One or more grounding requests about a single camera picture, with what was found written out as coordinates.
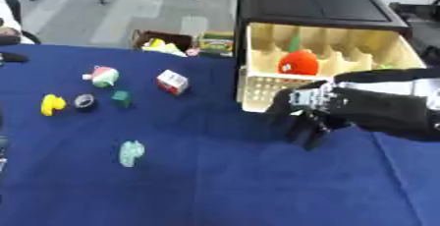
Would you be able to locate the black chair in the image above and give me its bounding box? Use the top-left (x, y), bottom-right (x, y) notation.
top-left (0, 0), bottom-right (43, 64)

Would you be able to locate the black cabinet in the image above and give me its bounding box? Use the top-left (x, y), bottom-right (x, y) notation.
top-left (234, 0), bottom-right (414, 103)

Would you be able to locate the red carrot soft toy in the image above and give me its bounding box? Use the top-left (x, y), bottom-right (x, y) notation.
top-left (276, 33), bottom-right (322, 77)

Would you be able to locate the green printed box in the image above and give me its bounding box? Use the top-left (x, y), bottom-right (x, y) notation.
top-left (195, 30), bottom-right (236, 58)

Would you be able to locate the dark green block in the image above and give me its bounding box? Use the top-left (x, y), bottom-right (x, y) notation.
top-left (110, 89), bottom-right (135, 109)

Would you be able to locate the yellow toy duck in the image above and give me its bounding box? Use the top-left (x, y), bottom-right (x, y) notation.
top-left (39, 93), bottom-right (69, 117)

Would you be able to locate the green and red round toy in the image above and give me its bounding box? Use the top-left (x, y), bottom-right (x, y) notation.
top-left (81, 65), bottom-right (123, 89)

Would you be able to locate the pale compartment drawer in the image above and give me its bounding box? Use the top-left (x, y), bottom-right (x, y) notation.
top-left (235, 22), bottom-right (428, 113)

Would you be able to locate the pale green soft toy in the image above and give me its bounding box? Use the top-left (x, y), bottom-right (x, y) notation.
top-left (117, 140), bottom-right (148, 168)

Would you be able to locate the brown cardboard box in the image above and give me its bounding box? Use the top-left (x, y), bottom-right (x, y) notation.
top-left (129, 28), bottom-right (196, 57)

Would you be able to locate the red and white small box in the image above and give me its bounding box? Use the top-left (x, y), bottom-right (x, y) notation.
top-left (154, 69), bottom-right (192, 97)

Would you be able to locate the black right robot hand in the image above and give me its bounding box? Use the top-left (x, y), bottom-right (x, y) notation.
top-left (262, 87), bottom-right (341, 151)

